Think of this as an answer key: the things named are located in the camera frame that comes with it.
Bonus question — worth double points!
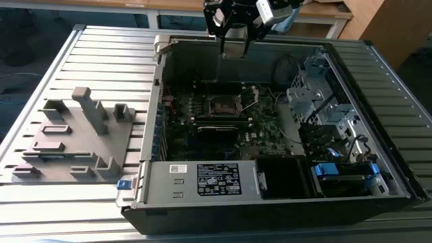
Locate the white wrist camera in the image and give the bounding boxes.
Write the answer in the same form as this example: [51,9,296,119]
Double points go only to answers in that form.
[255,0,294,26]

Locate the wooden cabinet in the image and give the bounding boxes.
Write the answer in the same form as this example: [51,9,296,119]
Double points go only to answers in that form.
[339,0,432,70]

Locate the grey slanted plate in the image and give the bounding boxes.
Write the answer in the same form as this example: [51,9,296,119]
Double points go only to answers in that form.
[276,103,307,155]

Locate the green motherboard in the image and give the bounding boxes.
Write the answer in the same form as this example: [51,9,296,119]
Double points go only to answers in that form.
[158,80,307,161]

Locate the grey parts rack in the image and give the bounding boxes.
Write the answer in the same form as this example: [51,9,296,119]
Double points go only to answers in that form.
[12,87,136,183]

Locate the black graphics card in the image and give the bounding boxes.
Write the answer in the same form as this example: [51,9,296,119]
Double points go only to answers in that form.
[196,126,242,145]

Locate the green RAM stick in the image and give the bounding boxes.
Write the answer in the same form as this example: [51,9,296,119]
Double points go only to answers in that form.
[39,154,75,161]

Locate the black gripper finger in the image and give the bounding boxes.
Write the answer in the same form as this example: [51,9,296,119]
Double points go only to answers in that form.
[203,0,228,55]
[244,23,271,55]

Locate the CPU socket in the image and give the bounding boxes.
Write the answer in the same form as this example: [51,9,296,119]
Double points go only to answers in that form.
[208,95,244,117]

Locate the blue floor cable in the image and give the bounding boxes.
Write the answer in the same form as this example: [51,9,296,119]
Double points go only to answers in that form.
[0,72,44,106]

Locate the wooden desk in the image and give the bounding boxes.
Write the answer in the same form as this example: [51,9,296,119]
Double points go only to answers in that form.
[0,0,355,38]

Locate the small chipset heatsink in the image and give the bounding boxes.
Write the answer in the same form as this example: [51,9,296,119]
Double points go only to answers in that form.
[240,146,260,157]

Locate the coloured power wires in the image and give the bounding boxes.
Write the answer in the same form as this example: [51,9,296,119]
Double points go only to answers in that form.
[358,149,378,164]

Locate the hard disk in blue carrier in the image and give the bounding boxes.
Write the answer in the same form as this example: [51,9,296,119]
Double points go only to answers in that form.
[312,163,383,198]

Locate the grey power supply unit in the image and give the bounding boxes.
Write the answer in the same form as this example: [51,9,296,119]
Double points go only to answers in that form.
[143,159,264,203]

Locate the silver metal drive cage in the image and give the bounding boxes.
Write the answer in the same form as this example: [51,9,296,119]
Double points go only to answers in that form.
[286,48,364,142]

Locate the grey case handle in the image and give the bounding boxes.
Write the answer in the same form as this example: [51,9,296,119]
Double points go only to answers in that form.
[154,34,179,56]

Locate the black PC case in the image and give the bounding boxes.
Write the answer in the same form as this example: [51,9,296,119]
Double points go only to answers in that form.
[115,34,431,236]

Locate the black wire bundle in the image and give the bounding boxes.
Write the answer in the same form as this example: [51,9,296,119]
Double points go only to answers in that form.
[299,123,339,155]

